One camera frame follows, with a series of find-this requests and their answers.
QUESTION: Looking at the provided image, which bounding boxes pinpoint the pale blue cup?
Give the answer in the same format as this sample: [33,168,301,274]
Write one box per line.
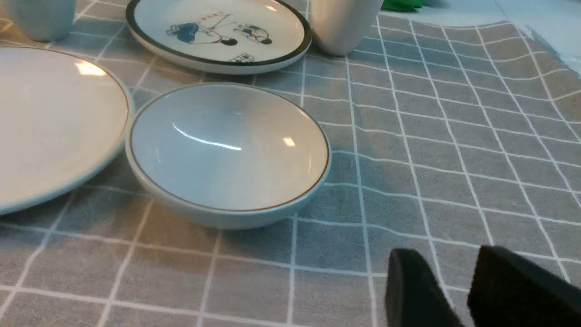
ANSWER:
[0,0,76,43]

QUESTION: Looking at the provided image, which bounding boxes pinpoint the pale blue shallow bowl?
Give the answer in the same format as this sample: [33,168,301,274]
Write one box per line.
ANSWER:
[125,83,332,230]

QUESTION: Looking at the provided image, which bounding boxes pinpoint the pale blue large plate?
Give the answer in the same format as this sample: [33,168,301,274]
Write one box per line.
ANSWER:
[0,46,136,215]

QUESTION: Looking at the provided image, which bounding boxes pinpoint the black-rimmed illustrated plate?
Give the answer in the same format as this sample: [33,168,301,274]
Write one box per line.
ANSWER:
[125,0,313,75]

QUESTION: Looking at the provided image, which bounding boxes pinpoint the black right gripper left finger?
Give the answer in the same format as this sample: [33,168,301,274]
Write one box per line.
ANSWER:
[384,248,463,327]

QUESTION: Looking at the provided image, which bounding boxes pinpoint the green backdrop cloth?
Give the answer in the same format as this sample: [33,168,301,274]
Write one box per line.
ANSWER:
[380,0,424,12]

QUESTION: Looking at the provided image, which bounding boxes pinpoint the grey checked tablecloth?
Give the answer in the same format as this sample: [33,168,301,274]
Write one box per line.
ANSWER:
[1,0,581,327]

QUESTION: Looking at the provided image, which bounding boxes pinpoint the white black-rimmed cup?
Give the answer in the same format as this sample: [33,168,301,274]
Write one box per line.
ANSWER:
[310,0,383,56]

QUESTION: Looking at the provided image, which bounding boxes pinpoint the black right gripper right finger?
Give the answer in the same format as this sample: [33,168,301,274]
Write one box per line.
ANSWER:
[467,246,581,327]

